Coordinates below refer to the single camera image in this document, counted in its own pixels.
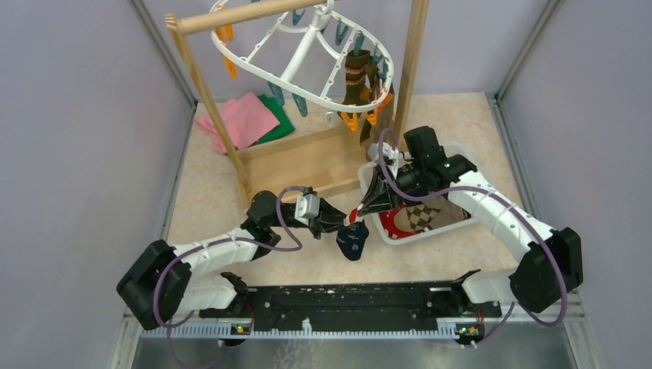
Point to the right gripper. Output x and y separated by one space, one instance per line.
378 197

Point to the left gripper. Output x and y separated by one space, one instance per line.
329 220

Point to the navy blue sock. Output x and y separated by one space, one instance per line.
352 238

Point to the olive striped sock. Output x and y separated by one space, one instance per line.
375 81
355 68

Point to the white oval clip hanger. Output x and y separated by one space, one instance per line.
336 35

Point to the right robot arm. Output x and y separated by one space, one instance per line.
549 262

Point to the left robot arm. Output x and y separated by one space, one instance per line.
167 280

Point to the wooden hanger rack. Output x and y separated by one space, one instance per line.
327 160

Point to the red white striped sock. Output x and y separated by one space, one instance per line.
388 221

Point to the white plastic laundry basket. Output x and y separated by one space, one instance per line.
364 176

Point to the argyle brown sock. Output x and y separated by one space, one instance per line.
421 218

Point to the green cloth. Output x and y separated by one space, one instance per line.
284 127

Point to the pink cloth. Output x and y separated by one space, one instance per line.
246 120

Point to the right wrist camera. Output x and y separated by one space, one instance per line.
386 152

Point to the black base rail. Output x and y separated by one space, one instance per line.
375 309

